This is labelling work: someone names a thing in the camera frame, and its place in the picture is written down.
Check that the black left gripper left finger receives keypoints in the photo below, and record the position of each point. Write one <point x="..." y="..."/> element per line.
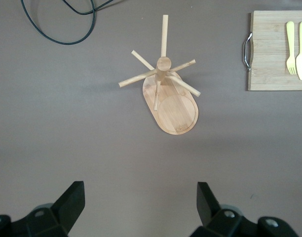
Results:
<point x="64" y="212"/>

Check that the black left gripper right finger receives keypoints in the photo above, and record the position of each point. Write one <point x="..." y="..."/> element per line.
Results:
<point x="215" y="219"/>

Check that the wooden cup rack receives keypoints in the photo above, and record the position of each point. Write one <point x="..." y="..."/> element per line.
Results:
<point x="177" y="113"/>

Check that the yellow plastic knife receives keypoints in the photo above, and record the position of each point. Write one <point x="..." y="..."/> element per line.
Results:
<point x="301" y="66"/>

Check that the bamboo cutting board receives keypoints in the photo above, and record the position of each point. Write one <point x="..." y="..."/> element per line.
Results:
<point x="269" y="49"/>

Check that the yellow plastic fork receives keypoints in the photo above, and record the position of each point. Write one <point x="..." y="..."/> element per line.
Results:
<point x="290" y="44"/>

